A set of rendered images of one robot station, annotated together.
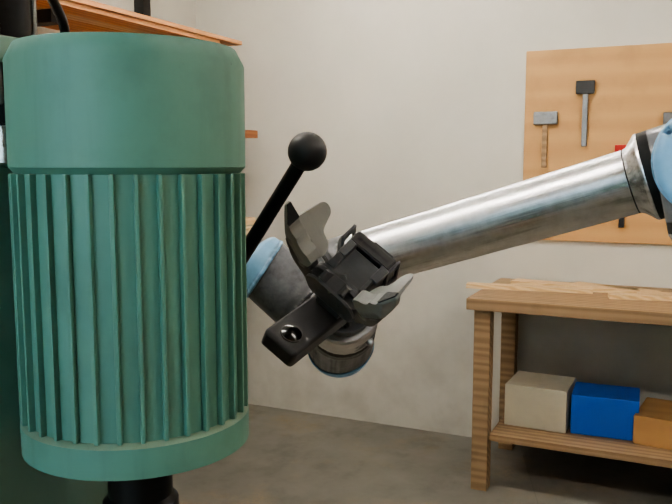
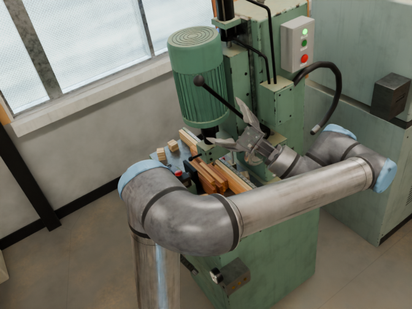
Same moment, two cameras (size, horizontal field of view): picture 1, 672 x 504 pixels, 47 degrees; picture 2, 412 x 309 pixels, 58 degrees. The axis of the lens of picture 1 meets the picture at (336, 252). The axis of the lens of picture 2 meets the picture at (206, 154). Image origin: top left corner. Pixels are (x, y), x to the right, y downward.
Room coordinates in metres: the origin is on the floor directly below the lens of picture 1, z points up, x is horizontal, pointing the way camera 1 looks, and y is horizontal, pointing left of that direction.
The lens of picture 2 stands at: (1.29, -0.79, 1.97)
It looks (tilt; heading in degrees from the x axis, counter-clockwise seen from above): 39 degrees down; 127
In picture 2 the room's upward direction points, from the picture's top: 10 degrees counter-clockwise
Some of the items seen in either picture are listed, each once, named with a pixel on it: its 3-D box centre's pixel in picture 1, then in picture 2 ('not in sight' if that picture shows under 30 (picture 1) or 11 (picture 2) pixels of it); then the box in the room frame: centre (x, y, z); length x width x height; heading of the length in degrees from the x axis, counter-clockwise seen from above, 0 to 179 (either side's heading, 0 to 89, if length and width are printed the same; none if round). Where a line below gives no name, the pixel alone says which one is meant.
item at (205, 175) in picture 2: not in sight; (202, 177); (0.58, 0.09, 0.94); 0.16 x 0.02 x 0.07; 154
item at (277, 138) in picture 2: not in sight; (273, 149); (0.82, 0.26, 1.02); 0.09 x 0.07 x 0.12; 154
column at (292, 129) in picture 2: not in sight; (265, 93); (0.72, 0.42, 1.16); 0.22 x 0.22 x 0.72; 64
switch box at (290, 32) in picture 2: not in sight; (297, 45); (0.86, 0.39, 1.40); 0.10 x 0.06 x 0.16; 64
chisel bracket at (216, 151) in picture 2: not in sight; (216, 148); (0.61, 0.18, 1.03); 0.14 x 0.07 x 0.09; 64
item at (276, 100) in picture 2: not in sight; (277, 101); (0.83, 0.29, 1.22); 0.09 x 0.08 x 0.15; 64
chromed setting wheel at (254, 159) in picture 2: not in sight; (257, 151); (0.77, 0.22, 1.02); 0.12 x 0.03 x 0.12; 64
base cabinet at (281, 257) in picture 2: not in sight; (246, 237); (0.65, 0.27, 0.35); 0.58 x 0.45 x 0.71; 64
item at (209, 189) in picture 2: not in sight; (200, 180); (0.58, 0.07, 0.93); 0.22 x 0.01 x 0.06; 154
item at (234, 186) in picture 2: not in sight; (226, 179); (0.67, 0.12, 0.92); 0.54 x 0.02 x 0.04; 154
